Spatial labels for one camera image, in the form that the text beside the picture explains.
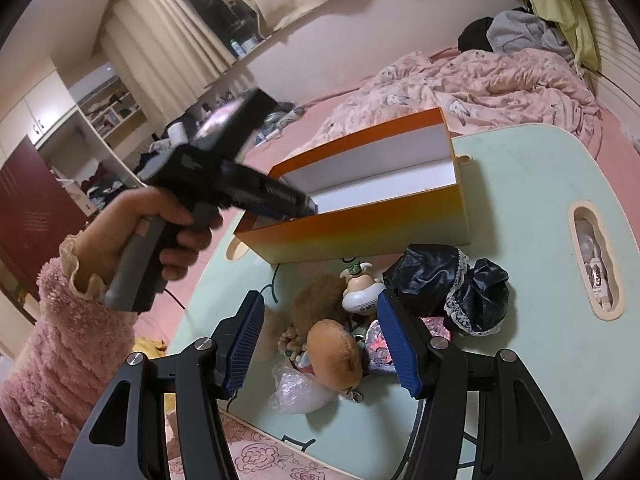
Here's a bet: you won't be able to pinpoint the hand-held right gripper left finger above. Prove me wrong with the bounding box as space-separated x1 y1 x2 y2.
60 290 266 480

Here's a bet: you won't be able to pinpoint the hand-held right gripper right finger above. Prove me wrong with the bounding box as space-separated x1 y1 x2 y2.
376 291 583 480

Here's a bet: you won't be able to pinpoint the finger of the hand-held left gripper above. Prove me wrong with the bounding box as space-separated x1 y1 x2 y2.
240 160 321 221

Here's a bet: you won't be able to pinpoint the brown plush toy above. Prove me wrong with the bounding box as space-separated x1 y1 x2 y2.
260 275 366 403

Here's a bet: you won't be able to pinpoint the orange cardboard box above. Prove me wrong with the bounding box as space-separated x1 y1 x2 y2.
234 106 473 266

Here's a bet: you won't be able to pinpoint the black lace-trimmed cap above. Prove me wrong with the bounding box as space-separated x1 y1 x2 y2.
445 257 510 337
382 243 471 318

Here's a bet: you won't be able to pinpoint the person's left hand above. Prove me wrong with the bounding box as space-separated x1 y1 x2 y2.
75 187 224 286

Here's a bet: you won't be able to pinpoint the pink printed packet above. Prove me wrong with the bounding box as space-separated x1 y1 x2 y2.
362 316 453 376

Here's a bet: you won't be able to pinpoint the white blue printed cloth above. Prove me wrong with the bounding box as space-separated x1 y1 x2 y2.
255 105 306 143

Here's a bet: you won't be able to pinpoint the white figurine with green hat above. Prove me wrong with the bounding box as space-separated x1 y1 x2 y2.
340 261 386 316

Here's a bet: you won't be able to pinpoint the clear plastic bag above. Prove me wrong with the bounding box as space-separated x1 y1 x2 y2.
267 364 341 415

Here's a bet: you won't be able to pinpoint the narrow cream curtain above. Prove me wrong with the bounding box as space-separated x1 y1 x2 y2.
97 0 236 126

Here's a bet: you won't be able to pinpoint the yellow cloth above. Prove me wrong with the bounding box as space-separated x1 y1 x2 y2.
132 335 168 361

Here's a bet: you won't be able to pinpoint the white open shelves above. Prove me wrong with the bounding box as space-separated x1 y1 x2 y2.
67 62 151 161

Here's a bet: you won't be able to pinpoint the pink floral cloth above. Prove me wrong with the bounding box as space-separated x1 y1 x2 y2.
165 410 361 480

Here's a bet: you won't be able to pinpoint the white upper cabinet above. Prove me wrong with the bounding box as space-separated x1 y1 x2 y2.
0 57 76 148

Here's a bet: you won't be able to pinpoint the mint green lap table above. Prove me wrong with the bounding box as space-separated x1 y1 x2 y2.
167 121 640 480

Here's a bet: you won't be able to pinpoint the dark red door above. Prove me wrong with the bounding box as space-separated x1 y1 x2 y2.
0 135 93 301

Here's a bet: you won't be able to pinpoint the pink printed blanket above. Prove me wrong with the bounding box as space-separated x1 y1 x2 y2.
320 50 601 143

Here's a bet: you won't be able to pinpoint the black garment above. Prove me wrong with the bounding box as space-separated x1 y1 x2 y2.
457 16 496 52

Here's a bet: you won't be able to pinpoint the grey garment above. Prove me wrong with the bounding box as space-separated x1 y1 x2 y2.
486 9 576 63

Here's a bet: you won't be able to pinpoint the yellow-green hanging garment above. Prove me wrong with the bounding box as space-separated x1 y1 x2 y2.
502 0 601 72

